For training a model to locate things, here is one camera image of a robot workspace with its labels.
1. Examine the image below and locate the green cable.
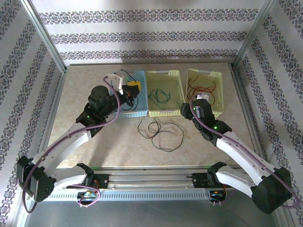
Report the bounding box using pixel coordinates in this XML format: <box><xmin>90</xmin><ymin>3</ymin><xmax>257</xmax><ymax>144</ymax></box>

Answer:
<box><xmin>148</xmin><ymin>88</ymin><xmax>171</xmax><ymax>109</ymax></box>

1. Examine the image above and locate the blue plastic basket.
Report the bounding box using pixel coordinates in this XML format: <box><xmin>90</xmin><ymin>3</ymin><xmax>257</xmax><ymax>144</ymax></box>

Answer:
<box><xmin>109</xmin><ymin>70</ymin><xmax>149</xmax><ymax>119</ymax></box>

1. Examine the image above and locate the wide yellow plastic basket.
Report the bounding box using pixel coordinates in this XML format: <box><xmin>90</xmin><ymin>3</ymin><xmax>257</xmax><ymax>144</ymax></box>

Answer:
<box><xmin>144</xmin><ymin>70</ymin><xmax>187</xmax><ymax>118</ymax></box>

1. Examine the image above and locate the narrow yellow plastic basket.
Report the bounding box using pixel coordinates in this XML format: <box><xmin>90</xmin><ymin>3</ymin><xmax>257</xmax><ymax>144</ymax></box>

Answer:
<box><xmin>184</xmin><ymin>68</ymin><xmax>223</xmax><ymax>118</ymax></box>

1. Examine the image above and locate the grey metal sheet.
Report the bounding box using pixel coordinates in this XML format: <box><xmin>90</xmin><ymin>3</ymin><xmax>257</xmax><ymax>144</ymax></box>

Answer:
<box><xmin>22</xmin><ymin>201</ymin><xmax>285</xmax><ymax>227</ymax></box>

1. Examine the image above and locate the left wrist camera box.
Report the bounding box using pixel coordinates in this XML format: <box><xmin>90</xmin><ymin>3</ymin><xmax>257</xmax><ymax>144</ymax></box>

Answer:
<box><xmin>105</xmin><ymin>72</ymin><xmax>125</xmax><ymax>96</ymax></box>

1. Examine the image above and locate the right aluminium side rail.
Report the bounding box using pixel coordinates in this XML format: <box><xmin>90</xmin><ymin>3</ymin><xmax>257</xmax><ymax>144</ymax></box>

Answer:
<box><xmin>228</xmin><ymin>62</ymin><xmax>269</xmax><ymax>170</ymax></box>

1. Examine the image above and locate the aluminium side rail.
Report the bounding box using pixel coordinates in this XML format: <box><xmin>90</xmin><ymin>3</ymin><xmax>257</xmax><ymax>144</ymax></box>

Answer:
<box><xmin>35</xmin><ymin>70</ymin><xmax>68</xmax><ymax>166</ymax></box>
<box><xmin>228</xmin><ymin>62</ymin><xmax>269</xmax><ymax>170</ymax></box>

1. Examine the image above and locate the left aluminium side rail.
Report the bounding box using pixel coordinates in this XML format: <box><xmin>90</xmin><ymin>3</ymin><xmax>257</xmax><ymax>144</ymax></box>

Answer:
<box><xmin>35</xmin><ymin>70</ymin><xmax>68</xmax><ymax>166</ymax></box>

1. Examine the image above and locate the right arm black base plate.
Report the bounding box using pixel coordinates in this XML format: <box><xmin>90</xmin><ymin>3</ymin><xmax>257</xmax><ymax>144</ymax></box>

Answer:
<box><xmin>192</xmin><ymin>172</ymin><xmax>237</xmax><ymax>189</ymax></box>

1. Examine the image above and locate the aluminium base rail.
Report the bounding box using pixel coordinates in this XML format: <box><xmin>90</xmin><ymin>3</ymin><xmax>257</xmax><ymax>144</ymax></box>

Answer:
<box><xmin>22</xmin><ymin>165</ymin><xmax>281</xmax><ymax>191</ymax></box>

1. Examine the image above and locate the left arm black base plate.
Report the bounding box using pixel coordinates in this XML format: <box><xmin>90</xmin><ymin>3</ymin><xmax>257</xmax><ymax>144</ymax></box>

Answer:
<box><xmin>66</xmin><ymin>174</ymin><xmax>110</xmax><ymax>189</ymax></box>

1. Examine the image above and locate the left aluminium frame post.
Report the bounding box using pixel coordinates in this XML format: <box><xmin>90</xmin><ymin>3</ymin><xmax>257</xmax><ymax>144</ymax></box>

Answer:
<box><xmin>20</xmin><ymin>0</ymin><xmax>69</xmax><ymax>74</ymax></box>

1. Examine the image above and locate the aluminium frame post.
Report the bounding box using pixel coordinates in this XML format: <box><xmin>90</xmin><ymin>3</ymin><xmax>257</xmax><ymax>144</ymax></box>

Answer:
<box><xmin>20</xmin><ymin>0</ymin><xmax>69</xmax><ymax>74</ymax></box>
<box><xmin>232</xmin><ymin>0</ymin><xmax>277</xmax><ymax>70</ymax></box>

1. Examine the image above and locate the grey slotted cable duct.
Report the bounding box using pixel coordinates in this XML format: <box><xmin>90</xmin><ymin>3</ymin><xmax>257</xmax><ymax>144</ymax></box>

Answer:
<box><xmin>29</xmin><ymin>190</ymin><xmax>213</xmax><ymax>202</ymax></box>

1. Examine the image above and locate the right aluminium frame post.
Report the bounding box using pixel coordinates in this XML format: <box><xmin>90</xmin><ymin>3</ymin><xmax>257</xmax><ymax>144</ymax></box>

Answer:
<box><xmin>232</xmin><ymin>0</ymin><xmax>277</xmax><ymax>70</ymax></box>

